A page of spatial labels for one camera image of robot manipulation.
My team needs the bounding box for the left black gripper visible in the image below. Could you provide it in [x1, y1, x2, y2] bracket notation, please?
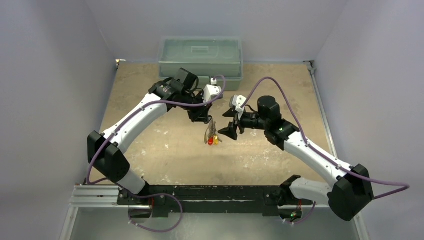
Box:
[179, 90, 213, 123]

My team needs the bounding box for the yellow key tag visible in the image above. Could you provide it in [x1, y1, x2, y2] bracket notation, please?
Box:
[213, 135, 220, 146]

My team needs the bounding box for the metal keyring with keys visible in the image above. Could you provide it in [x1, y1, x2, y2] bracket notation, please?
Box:
[204, 119, 223, 145]

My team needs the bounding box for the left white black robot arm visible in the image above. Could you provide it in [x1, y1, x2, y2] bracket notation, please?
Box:
[87, 68, 222, 205]

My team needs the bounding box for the green plastic storage box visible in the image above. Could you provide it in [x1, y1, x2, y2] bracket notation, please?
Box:
[158, 36, 243, 91]

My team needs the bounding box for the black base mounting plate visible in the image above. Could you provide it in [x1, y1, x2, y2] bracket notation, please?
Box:
[117, 185, 313, 218]

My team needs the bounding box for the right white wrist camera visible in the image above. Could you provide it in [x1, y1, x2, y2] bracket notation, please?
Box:
[229, 95, 247, 119]

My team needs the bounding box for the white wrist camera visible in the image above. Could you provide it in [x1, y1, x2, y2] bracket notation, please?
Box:
[229, 95, 247, 119]
[202, 77, 223, 103]

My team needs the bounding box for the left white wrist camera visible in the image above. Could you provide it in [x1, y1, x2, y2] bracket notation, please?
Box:
[202, 77, 223, 103]

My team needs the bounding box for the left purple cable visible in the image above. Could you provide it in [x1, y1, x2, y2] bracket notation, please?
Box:
[85, 74, 227, 233]

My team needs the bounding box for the purple cable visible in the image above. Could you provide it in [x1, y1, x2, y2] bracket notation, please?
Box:
[85, 74, 227, 233]
[241, 76, 411, 226]

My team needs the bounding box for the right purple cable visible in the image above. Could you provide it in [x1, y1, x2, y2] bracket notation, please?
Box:
[241, 76, 411, 226]

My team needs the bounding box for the right aluminium table edge rail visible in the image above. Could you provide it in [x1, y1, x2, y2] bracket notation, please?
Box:
[303, 60, 370, 240]

